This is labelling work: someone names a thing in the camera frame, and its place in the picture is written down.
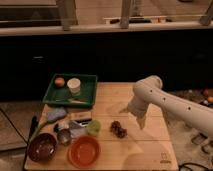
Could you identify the dark brown bowl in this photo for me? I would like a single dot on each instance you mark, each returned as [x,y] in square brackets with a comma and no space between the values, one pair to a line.
[42,148]

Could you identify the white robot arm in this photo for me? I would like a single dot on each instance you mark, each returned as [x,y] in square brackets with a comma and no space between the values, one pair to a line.
[149,90]

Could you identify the dark grape bunch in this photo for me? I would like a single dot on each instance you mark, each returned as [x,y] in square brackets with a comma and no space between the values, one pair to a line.
[118,130]

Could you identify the white paper cup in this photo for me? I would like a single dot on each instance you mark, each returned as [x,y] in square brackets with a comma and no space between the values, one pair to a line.
[74,86]

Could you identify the green handled utensil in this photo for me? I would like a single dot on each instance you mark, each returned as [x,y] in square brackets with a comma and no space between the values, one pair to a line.
[38,129]

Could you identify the green plastic tray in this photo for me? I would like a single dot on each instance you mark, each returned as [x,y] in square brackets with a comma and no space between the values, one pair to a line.
[62,96]

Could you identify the small metal cup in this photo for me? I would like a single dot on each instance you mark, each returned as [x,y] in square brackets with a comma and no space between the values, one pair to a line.
[64,137]

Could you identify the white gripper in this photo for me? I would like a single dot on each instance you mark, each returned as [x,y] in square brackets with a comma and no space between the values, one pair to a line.
[138,108]

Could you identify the orange plastic bowl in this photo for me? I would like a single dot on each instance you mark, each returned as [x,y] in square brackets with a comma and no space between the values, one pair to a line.
[84,152]

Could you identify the small green cup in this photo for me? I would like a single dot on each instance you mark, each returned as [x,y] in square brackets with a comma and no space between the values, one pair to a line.
[93,127]

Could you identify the blue grey cloth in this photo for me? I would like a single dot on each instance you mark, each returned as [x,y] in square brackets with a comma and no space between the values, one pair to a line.
[56,114]

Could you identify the orange fruit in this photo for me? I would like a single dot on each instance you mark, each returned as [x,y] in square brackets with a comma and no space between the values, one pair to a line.
[59,82]

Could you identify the silver foil packet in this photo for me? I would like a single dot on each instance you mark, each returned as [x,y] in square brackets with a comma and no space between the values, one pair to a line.
[76,130]

